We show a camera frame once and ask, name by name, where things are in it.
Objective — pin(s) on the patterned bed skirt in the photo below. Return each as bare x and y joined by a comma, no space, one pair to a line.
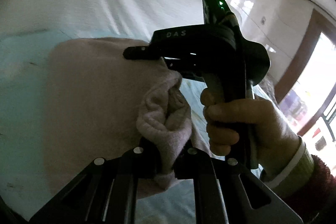
266,86

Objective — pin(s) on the person's right hand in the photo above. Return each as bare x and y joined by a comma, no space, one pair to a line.
267,124

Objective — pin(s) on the pink knit sweater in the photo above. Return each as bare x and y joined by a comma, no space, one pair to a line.
92,95

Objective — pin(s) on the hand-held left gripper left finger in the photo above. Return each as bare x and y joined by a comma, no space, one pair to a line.
149,159

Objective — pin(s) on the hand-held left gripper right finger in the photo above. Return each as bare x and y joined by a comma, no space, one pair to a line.
183,162

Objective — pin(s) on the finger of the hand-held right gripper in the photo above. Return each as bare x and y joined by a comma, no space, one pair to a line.
174,68
136,53

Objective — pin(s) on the person's right forearm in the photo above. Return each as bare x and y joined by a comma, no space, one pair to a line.
315,187

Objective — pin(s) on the brown wooden door frame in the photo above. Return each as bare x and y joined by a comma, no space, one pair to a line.
304,56

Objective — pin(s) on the light blue floral quilt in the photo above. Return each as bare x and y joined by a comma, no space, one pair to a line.
15,108

